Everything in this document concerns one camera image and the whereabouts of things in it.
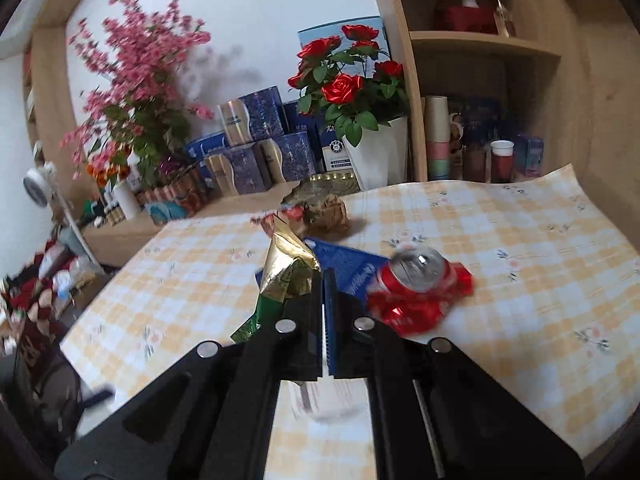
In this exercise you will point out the white vase orange flowers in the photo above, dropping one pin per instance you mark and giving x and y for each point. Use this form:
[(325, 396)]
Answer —
[(125, 200)]

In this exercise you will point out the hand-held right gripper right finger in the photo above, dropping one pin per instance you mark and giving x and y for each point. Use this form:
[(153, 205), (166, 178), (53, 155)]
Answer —
[(332, 325)]

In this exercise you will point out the stack of pastel paper cups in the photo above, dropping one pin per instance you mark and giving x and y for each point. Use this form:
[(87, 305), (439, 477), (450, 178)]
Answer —
[(436, 135)]

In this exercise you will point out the small blue box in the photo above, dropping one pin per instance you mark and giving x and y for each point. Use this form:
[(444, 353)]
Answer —
[(530, 156)]

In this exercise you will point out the pile of colourful clothes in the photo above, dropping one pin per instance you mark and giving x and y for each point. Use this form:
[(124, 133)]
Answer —
[(45, 280)]

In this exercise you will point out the crushed red can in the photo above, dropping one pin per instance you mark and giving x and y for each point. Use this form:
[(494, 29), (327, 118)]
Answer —
[(415, 297)]

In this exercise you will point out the large blue box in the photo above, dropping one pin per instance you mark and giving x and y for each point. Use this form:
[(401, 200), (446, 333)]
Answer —
[(480, 120)]

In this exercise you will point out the blue tissue pack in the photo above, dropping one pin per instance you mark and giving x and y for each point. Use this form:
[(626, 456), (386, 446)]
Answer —
[(207, 146)]

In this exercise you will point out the red rose plant white pot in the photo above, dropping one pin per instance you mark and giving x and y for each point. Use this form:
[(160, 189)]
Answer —
[(350, 90)]

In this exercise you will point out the red basket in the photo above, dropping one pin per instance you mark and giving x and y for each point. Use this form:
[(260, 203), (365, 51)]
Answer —
[(465, 12)]

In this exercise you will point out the brown crumpled wrapper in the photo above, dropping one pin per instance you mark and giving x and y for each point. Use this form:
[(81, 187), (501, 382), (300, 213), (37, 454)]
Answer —
[(327, 212)]

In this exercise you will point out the gold blister tray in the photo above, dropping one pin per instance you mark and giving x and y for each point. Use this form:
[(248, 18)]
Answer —
[(322, 185)]

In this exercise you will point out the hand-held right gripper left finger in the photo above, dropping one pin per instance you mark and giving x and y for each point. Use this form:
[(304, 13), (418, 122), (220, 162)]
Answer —
[(307, 332)]

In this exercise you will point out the red cup white rim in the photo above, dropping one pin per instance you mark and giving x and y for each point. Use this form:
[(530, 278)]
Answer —
[(502, 160)]

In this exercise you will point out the pink artificial flower plant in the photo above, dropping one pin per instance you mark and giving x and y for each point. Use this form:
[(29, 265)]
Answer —
[(142, 60)]

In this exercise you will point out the woven flower basket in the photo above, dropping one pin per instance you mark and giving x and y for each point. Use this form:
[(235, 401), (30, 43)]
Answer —
[(172, 190)]

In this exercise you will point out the yellow checked tablecloth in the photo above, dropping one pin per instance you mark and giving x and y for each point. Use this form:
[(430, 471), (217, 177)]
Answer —
[(500, 220)]

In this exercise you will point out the row of small bottles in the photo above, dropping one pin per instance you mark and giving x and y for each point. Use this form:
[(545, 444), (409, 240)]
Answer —
[(111, 215)]

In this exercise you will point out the blue white milk carton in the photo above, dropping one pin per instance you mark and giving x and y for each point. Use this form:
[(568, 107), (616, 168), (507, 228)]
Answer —
[(332, 147)]

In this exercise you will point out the flat blue packet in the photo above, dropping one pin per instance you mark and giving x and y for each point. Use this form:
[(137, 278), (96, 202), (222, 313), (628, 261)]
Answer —
[(350, 266)]

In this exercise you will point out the wooden shelf cabinet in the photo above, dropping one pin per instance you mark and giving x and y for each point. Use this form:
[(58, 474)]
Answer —
[(565, 85)]

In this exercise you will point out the white stand fan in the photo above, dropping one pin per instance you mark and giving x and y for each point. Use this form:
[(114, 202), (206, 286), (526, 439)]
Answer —
[(37, 185)]

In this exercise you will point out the gold green foil wrapper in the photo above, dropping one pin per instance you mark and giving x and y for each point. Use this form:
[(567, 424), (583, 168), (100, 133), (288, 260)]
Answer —
[(285, 265)]

